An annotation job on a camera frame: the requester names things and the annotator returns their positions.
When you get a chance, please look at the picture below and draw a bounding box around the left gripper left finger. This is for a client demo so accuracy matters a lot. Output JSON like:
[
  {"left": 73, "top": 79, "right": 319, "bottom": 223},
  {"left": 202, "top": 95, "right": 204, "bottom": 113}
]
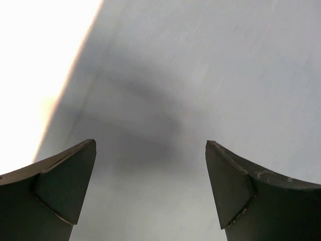
[{"left": 1, "top": 139, "right": 96, "bottom": 241}]

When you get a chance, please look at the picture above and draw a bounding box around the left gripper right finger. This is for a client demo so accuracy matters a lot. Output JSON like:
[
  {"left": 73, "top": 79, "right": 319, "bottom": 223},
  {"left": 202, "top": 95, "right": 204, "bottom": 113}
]
[{"left": 206, "top": 141, "right": 320, "bottom": 241}]

